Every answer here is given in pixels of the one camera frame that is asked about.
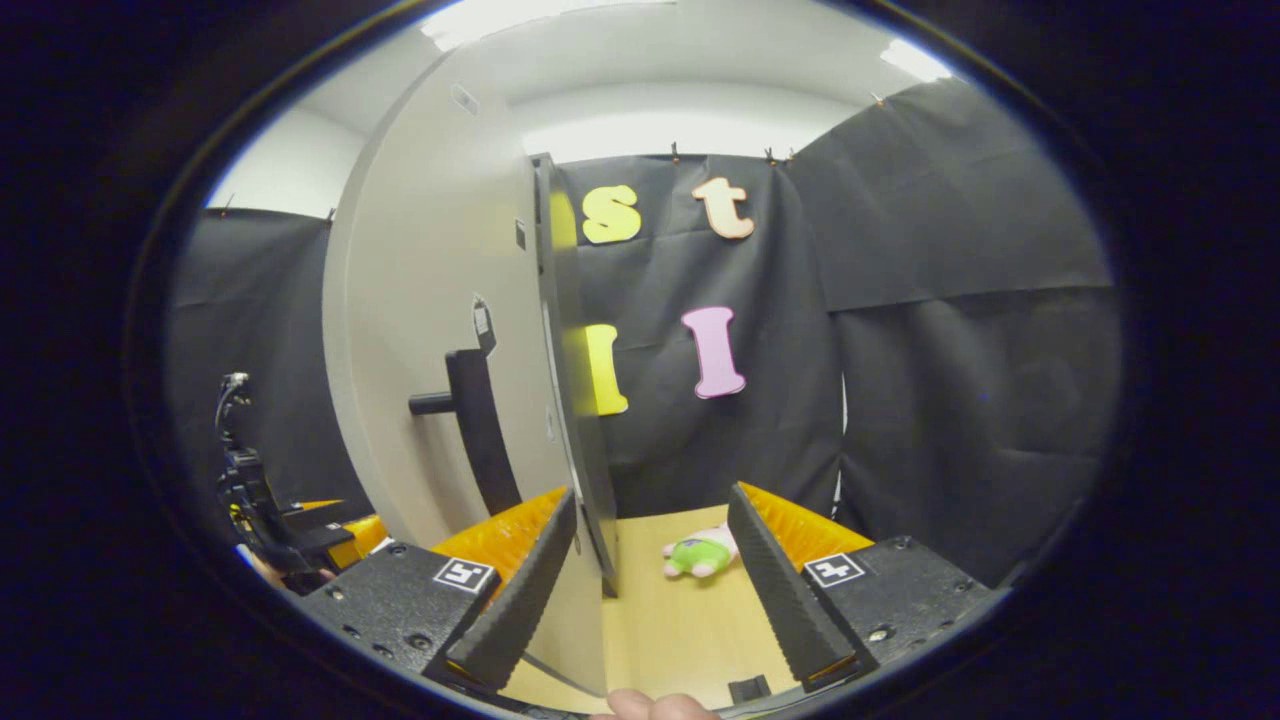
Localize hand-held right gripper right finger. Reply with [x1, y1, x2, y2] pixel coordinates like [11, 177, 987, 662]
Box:
[727, 482, 1011, 694]

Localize black backdrop cloth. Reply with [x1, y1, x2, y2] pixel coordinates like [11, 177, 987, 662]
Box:
[165, 80, 1121, 591]

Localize dark grey cabinet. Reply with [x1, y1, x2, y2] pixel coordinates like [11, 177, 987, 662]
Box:
[530, 152, 623, 599]

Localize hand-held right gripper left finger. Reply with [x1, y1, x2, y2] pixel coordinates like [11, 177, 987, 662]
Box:
[300, 487, 578, 699]

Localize black cabinet door handle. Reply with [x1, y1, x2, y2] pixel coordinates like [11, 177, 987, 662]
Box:
[408, 349, 524, 518]

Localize green and pink plush toy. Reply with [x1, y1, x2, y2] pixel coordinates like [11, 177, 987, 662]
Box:
[662, 524, 741, 579]

